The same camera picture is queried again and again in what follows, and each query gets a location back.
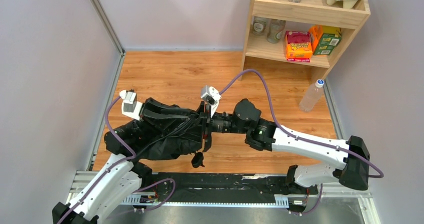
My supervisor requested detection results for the black folding umbrella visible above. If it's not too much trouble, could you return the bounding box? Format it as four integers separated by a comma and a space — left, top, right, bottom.
132, 104, 203, 162

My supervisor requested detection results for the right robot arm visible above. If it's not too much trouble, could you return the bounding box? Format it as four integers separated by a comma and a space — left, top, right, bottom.
204, 99, 370, 190

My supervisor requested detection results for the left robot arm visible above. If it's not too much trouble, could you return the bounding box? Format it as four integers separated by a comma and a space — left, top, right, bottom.
52, 92, 208, 223

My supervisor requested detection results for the glass jar left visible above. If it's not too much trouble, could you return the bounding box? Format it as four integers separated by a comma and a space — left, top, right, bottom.
251, 16, 268, 36

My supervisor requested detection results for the glass jar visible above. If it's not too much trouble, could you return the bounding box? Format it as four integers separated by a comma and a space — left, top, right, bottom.
266, 19, 286, 44
251, 16, 268, 36

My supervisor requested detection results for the clear plastic water bottle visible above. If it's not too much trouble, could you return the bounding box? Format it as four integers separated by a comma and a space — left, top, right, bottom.
298, 79, 325, 112

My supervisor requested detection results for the glass jar right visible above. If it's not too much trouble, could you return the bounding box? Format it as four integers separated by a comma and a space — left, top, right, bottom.
266, 19, 286, 44

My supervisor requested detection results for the orange pink sponge box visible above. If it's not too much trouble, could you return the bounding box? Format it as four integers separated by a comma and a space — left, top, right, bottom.
284, 31, 313, 63

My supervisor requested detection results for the wooden shelf unit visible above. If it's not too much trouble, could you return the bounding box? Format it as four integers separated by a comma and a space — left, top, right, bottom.
241, 0, 371, 81

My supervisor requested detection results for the green orange carton box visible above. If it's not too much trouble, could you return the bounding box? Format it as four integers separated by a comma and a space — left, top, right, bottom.
309, 25, 342, 56

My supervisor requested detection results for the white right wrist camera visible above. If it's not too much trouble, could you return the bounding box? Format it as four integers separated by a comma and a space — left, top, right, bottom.
200, 85, 221, 117

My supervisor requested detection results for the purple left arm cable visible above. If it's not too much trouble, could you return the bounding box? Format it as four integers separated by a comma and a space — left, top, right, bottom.
56, 95, 137, 224

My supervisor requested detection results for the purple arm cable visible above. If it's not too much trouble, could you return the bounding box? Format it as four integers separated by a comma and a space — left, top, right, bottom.
56, 95, 137, 224
218, 69, 385, 179

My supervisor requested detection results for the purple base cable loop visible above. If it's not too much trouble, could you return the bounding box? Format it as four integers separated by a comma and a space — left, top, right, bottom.
132, 177, 177, 212

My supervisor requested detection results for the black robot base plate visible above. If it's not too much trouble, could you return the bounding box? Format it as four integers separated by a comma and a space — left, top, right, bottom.
142, 172, 319, 203

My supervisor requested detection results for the aluminium frame rail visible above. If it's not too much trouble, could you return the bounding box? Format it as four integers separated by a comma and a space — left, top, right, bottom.
52, 168, 372, 223

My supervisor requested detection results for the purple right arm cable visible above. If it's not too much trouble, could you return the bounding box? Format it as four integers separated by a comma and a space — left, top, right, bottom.
218, 69, 385, 179

